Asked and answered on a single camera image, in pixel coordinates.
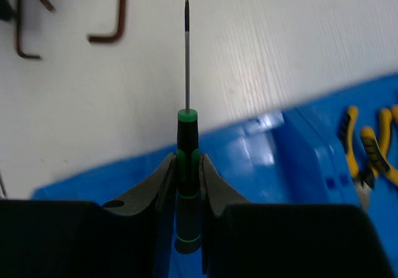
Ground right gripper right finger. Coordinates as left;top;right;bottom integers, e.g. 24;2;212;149
198;154;394;277

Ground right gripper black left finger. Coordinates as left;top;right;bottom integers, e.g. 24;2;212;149
1;154;177;277

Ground green black small screwdriver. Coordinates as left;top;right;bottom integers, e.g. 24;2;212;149
175;0;201;254

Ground yellow pliers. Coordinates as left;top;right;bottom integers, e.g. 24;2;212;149
338;106;375;211
360;105;397;189

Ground brown hex key long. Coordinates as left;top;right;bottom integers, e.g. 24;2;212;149
86;0;127;44

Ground blue plastic bin far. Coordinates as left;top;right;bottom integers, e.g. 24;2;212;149
31;72;397;277

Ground brown hex key short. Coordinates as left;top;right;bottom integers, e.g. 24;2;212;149
14;0;43;60

